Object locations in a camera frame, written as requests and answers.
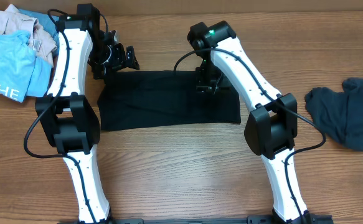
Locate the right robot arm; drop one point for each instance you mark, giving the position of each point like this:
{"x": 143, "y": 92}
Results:
{"x": 272, "y": 124}

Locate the beige folded shirt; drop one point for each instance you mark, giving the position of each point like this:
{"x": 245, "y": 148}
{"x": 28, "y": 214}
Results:
{"x": 12, "y": 20}

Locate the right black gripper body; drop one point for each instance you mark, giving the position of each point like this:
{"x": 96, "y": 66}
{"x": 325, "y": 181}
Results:
{"x": 205, "y": 88}

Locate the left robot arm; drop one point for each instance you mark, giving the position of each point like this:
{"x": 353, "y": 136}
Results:
{"x": 67, "y": 118}

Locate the light blue printed t-shirt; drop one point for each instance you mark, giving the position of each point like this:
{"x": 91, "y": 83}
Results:
{"x": 22, "y": 72}

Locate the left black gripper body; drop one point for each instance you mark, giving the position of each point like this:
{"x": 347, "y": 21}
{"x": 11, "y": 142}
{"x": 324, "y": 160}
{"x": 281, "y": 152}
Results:
{"x": 104, "y": 57}

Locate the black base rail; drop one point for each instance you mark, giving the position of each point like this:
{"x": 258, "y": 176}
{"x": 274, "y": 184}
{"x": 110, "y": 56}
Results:
{"x": 252, "y": 219}

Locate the black t-shirt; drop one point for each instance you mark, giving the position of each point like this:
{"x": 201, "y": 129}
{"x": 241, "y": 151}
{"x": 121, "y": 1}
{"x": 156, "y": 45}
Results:
{"x": 146, "y": 99}

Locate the dark blue folded garment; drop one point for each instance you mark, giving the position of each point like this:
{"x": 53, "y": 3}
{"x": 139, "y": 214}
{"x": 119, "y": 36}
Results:
{"x": 45, "y": 21}

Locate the dark grey garment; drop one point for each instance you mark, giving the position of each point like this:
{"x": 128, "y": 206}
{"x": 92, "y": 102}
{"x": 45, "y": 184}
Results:
{"x": 339, "y": 114}

